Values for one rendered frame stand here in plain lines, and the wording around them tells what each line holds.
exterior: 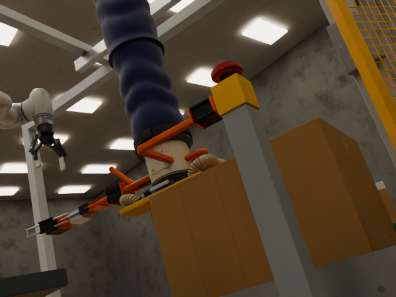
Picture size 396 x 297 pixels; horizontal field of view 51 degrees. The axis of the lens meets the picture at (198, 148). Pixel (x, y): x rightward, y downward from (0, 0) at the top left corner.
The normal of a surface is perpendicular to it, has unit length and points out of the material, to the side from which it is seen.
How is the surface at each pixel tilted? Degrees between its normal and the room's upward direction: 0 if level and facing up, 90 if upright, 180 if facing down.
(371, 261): 90
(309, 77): 90
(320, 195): 90
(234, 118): 90
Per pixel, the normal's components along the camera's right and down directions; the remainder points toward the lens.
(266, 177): -0.55, -0.15
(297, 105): -0.73, -0.04
